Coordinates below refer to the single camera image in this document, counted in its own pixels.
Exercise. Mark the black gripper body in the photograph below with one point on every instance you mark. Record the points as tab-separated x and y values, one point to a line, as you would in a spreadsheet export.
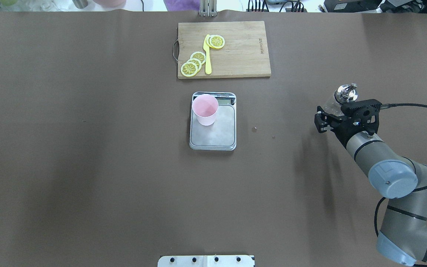
341	130

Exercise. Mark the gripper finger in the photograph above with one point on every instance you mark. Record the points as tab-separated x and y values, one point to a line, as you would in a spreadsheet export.
321	123
321	111

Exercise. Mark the glass sauce bottle metal spout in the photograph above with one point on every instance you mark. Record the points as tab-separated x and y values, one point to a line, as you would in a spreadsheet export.
344	94

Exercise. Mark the pink plastic cup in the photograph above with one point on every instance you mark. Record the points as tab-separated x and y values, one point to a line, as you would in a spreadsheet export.
205	108

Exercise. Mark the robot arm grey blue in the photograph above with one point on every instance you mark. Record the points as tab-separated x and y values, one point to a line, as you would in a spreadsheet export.
402	237

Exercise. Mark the digital kitchen scale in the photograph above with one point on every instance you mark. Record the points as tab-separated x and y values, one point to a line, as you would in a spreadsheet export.
221	134

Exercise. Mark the bamboo cutting board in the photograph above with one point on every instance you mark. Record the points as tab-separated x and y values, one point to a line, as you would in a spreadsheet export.
244	55

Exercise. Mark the yellow plastic knife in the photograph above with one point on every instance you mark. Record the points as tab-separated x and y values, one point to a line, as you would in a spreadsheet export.
208	67

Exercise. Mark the lemon slice front left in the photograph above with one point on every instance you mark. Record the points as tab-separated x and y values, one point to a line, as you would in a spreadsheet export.
216	41

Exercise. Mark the lemon slice middle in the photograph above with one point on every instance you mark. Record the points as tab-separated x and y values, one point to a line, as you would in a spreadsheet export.
197	62

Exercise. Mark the lemon slice lower right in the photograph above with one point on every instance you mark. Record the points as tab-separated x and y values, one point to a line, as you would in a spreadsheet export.
199	55

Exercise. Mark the lemon slice behind front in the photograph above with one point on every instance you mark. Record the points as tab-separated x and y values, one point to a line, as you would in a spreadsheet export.
206	41

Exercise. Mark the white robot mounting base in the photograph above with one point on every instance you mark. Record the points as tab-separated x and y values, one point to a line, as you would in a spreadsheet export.
207	261

